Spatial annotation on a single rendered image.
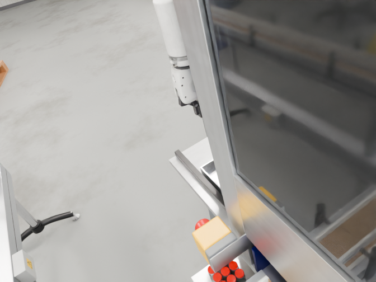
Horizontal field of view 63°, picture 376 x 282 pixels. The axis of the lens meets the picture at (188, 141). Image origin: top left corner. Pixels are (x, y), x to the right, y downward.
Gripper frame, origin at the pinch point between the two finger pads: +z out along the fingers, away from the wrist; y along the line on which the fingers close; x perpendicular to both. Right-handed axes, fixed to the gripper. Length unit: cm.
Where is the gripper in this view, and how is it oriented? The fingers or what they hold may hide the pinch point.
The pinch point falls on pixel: (199, 109)
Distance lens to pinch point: 87.9
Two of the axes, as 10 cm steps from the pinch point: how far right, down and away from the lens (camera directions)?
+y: 8.4, -4.8, 2.5
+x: -5.0, -4.8, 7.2
